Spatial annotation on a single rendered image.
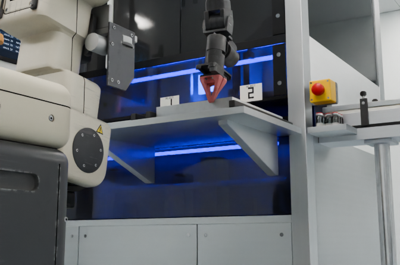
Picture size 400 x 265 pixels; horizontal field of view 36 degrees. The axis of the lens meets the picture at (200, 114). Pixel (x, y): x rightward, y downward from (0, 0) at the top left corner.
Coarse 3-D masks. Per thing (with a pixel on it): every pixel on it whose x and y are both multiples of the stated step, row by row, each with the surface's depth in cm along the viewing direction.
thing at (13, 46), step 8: (0, 32) 225; (8, 40) 228; (16, 40) 231; (0, 48) 224; (8, 48) 227; (16, 48) 230; (0, 56) 224; (8, 56) 227; (16, 56) 230; (0, 64) 224; (8, 64) 227; (16, 64) 230
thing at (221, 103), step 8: (232, 96) 171; (176, 104) 181; (184, 104) 179; (192, 104) 178; (200, 104) 176; (208, 104) 175; (216, 104) 173; (224, 104) 172; (248, 104) 179; (160, 112) 183; (168, 112) 182; (176, 112) 180; (184, 112) 179; (192, 112) 177
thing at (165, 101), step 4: (168, 96) 230; (172, 96) 229; (176, 96) 228; (160, 100) 231; (164, 100) 230; (168, 100) 229; (172, 100) 228; (176, 100) 227; (160, 104) 231; (164, 104) 230; (168, 104) 229; (172, 104) 228
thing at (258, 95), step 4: (252, 84) 211; (256, 84) 211; (260, 84) 210; (240, 88) 214; (244, 88) 213; (256, 88) 210; (260, 88) 210; (240, 92) 213; (244, 92) 213; (256, 92) 210; (260, 92) 209; (240, 96) 213; (244, 96) 212; (256, 96) 210; (260, 96) 209; (244, 100) 212; (248, 100) 211; (252, 100) 210; (256, 100) 210
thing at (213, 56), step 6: (210, 54) 176; (216, 54) 176; (222, 54) 176; (210, 60) 175; (216, 60) 175; (222, 60) 176; (198, 66) 174; (204, 66) 174; (210, 66) 172; (222, 66) 176; (204, 72) 176; (210, 72) 176; (228, 78) 178
